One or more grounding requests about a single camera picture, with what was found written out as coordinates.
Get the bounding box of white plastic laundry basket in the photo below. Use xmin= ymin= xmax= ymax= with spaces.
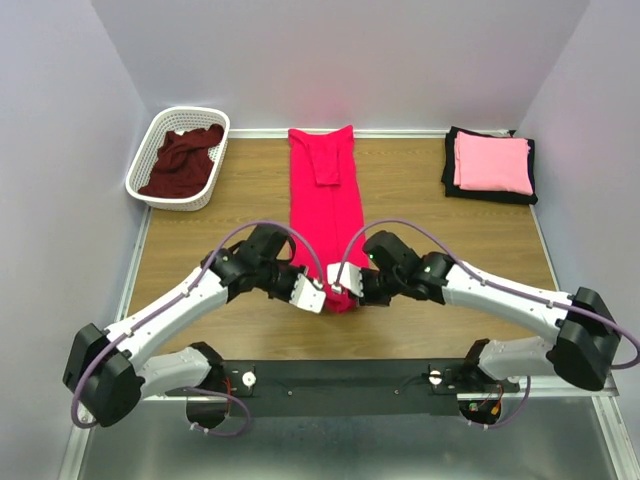
xmin=125 ymin=106 xmax=230 ymax=211

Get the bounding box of folded black t shirt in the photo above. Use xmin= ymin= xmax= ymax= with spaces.
xmin=441 ymin=126 xmax=538 ymax=205

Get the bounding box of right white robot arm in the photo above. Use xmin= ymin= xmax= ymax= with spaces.
xmin=347 ymin=231 xmax=620 ymax=392

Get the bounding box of crimson red t shirt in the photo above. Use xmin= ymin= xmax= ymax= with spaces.
xmin=287 ymin=124 xmax=367 ymax=315

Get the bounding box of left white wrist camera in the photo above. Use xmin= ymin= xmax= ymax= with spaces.
xmin=289 ymin=273 xmax=326 ymax=314

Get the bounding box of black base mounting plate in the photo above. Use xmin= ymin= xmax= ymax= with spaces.
xmin=164 ymin=357 xmax=521 ymax=419

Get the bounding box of aluminium frame rail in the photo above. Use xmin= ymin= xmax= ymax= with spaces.
xmin=79 ymin=355 xmax=621 ymax=401

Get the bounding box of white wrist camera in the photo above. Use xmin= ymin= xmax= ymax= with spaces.
xmin=289 ymin=273 xmax=326 ymax=314
xmin=327 ymin=262 xmax=364 ymax=298

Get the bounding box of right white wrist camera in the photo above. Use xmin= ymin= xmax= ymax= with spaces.
xmin=327 ymin=262 xmax=364 ymax=298

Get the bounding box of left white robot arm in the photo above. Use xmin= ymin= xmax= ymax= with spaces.
xmin=63 ymin=221 xmax=324 ymax=429

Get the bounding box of folded pink t shirt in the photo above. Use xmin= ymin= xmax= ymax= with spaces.
xmin=453 ymin=132 xmax=534 ymax=196

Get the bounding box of dark maroon t shirt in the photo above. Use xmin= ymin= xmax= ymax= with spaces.
xmin=138 ymin=124 xmax=225 ymax=199

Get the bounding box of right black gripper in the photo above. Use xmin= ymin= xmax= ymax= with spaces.
xmin=347 ymin=266 xmax=404 ymax=307

